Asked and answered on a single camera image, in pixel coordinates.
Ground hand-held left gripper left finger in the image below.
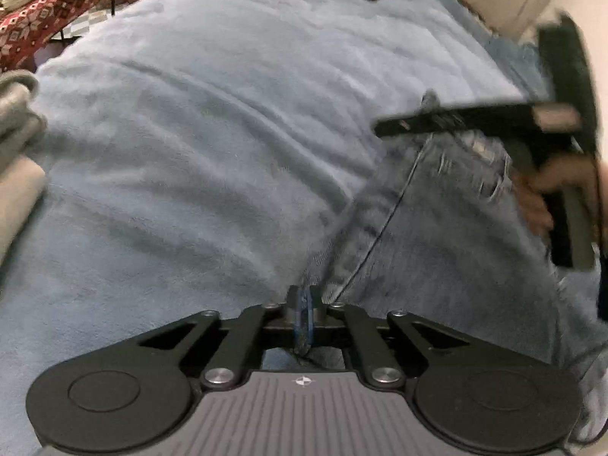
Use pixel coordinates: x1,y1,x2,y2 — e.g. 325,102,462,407
135,286,306,393

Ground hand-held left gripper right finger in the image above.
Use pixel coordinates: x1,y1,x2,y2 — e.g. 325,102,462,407
304,286,472,391

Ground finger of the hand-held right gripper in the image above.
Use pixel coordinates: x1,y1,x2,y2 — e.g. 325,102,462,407
374,92,538,138

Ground blue denim shorts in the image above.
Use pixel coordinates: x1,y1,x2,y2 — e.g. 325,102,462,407
263,40,608,442

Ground person's right hand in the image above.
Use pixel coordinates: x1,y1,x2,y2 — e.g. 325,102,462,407
512,153,598,237

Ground blue fleece blanket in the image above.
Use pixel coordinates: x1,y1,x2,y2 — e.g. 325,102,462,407
0,0,537,456

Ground cream folded garment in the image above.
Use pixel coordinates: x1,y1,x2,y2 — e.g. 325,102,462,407
0,157,48,271

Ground red patterned tablecloth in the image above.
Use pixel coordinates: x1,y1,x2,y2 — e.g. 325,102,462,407
0,0,181,74

